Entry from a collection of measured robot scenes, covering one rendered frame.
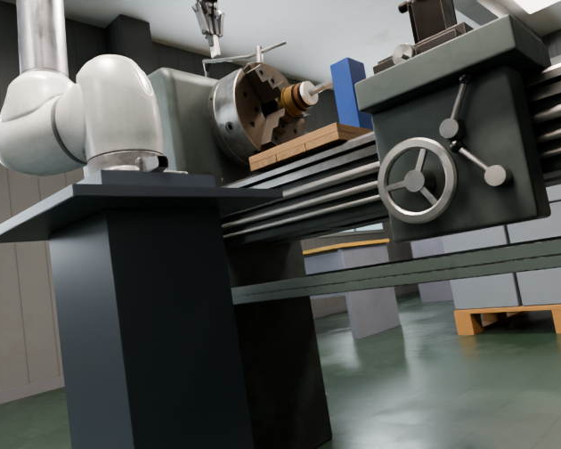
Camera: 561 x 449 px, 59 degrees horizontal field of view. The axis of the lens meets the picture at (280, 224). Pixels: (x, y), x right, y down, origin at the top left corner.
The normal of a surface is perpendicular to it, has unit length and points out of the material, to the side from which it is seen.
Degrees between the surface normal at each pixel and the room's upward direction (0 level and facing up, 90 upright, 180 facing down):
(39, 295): 90
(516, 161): 90
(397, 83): 90
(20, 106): 83
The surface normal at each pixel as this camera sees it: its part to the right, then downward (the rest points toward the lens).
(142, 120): 0.75, -0.18
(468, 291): -0.75, 0.05
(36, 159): -0.13, 0.75
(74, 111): -0.41, -0.07
